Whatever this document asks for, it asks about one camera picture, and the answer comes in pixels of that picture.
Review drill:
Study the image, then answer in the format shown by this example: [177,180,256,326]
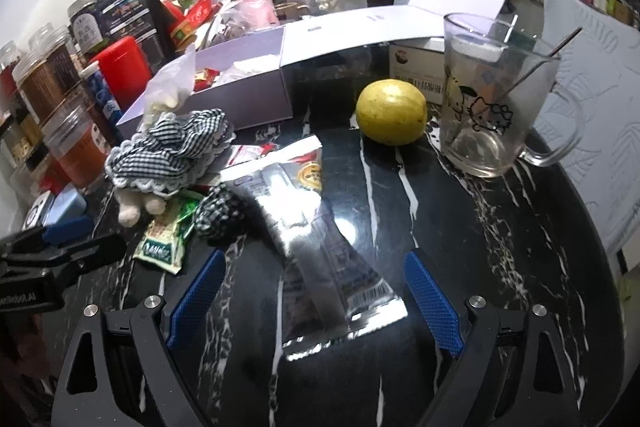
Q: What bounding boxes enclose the black white checkered scrunchie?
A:
[194,184,251,240]

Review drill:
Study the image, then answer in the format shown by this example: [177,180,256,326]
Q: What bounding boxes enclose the black stand-up pouch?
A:
[95,0,176,62]

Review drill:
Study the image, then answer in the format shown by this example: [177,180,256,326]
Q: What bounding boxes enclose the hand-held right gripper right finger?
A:
[404,251,593,427]

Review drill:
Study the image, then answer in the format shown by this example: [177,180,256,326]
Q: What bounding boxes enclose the clear jar with brown contents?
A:
[12,42,83,122]

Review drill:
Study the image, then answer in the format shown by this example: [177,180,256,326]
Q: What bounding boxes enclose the clear jar with orange label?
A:
[41,96,113,192]

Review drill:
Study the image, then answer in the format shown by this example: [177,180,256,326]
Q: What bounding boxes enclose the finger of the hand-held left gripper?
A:
[0,216,95,253]
[0,233,126,275]

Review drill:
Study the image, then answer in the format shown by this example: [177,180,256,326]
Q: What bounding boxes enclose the clear zip bag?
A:
[142,44,198,128]

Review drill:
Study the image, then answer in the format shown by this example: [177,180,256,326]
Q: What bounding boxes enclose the red canister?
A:
[90,36,153,92]

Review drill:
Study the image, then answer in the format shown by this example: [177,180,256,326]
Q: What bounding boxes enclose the light blue small box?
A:
[42,189,88,228]

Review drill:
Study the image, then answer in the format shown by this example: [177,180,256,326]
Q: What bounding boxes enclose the green sauce packet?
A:
[134,189,206,275]

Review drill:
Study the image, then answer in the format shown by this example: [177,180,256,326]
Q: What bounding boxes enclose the white quilted chair cushion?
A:
[520,0,640,253]

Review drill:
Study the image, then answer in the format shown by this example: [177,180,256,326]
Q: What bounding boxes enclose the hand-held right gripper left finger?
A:
[50,249,227,427]

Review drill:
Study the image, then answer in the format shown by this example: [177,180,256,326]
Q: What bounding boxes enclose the silver foil snack packet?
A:
[219,134,410,362]

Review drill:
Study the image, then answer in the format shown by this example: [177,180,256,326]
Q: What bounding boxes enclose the plush doll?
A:
[104,108,237,228]

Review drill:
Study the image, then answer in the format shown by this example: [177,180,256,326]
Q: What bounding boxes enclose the small labelled cardboard box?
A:
[390,38,448,100]

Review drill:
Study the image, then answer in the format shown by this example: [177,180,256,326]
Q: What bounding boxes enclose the blue printed tube can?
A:
[80,62,123,128]

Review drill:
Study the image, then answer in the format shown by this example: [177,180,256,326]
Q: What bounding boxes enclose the red and yellow packaging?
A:
[167,0,221,50]

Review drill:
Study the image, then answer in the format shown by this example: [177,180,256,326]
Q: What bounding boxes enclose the thin metal spoon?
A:
[500,27,584,102]

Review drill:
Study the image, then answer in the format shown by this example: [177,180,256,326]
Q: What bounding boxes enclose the red printed packet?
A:
[220,142,281,168]

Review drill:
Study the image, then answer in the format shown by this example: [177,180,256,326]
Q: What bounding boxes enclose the dark lid jar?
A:
[67,0,108,52]

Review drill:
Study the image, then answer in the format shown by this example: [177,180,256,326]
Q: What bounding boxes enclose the cartoon print glass mug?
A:
[438,13,585,179]

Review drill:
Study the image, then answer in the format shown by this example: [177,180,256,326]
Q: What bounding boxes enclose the pale lilac gift box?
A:
[116,0,506,134]

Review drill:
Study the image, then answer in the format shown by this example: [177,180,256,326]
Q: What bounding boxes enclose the yellow round fruit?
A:
[356,79,429,146]

